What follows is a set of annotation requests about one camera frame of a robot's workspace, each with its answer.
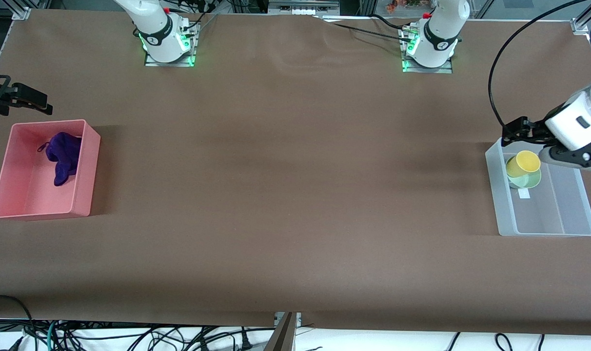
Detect grey power strip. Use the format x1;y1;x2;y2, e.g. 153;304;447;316
269;0;341;15

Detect grey table support beam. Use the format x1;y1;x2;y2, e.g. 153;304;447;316
263;312;297;351

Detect yellow plastic cup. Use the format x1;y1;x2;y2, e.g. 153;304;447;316
505;150;541;178

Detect purple microfiber cloth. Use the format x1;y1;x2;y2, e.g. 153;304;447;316
37;132;82;187

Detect tangled black floor cables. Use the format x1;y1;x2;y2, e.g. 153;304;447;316
57;326;276;351

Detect pink plastic bin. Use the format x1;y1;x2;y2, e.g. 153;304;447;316
0;119;101;220

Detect thick black floor cable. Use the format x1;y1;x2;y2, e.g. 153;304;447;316
0;295;39;351

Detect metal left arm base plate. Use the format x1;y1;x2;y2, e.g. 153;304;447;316
401;27;454;74

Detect brown table cover sheet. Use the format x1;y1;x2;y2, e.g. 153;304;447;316
0;10;591;337

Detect green plastic bowl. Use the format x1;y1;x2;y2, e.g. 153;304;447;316
508;166;543;190

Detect long black base cable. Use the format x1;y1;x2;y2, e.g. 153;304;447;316
315;16;414;43

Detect clear plastic bin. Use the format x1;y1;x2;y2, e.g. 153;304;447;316
485;137;591;237

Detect aluminium frame profile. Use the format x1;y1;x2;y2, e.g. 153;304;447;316
12;0;52;21
571;0;591;35

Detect short black base cable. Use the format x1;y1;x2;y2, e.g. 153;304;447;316
371;14;419;31

